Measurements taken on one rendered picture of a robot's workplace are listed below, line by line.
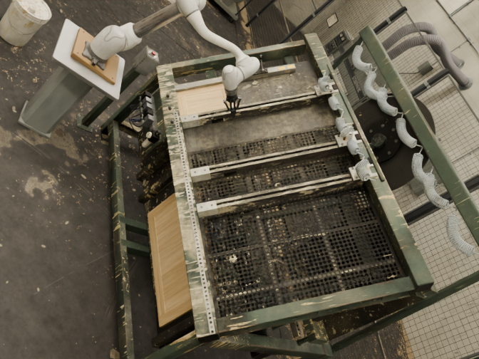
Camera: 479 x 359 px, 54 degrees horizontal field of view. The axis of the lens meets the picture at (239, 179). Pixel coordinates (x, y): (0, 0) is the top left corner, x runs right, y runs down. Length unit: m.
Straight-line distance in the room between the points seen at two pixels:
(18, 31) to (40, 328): 2.38
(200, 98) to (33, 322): 1.90
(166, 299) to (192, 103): 1.44
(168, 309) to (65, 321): 0.64
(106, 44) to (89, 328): 1.86
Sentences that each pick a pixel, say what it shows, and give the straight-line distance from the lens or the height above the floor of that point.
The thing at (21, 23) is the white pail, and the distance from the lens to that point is 4.29.
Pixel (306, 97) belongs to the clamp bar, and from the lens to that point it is 3.51.
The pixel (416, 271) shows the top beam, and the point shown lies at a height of 1.81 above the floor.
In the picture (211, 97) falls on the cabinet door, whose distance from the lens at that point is 3.62.
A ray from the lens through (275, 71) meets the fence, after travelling 3.75.
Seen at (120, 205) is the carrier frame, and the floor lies 0.18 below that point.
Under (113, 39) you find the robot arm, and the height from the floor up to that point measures 1.01.
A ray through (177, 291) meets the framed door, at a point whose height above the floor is 0.46.
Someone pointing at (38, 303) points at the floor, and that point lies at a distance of 3.17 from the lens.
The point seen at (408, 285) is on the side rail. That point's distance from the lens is 2.81.
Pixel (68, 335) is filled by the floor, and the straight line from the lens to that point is 3.19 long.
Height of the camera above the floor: 2.58
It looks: 28 degrees down
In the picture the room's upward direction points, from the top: 54 degrees clockwise
